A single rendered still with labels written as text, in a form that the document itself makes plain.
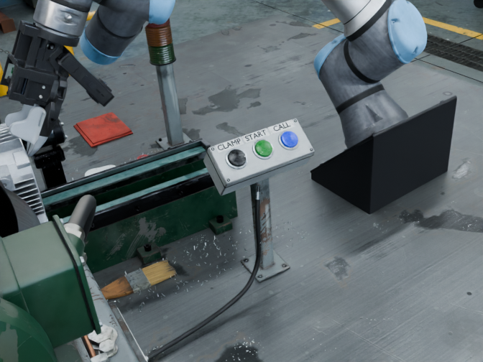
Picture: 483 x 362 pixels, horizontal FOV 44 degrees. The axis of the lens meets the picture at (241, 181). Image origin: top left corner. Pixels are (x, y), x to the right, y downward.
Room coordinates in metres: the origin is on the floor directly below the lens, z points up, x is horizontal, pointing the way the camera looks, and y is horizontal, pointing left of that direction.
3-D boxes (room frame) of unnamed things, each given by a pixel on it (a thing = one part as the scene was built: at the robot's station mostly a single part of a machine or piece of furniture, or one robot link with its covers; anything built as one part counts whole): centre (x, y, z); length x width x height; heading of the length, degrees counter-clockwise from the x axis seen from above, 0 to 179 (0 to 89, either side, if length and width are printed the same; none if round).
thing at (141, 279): (0.84, 0.24, 0.80); 0.21 x 0.05 x 0.01; 116
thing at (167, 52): (1.37, 0.16, 1.05); 0.06 x 0.06 x 0.04
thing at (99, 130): (1.49, 0.37, 0.80); 0.15 x 0.12 x 0.01; 29
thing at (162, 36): (1.37, 0.16, 1.10); 0.06 x 0.06 x 0.04
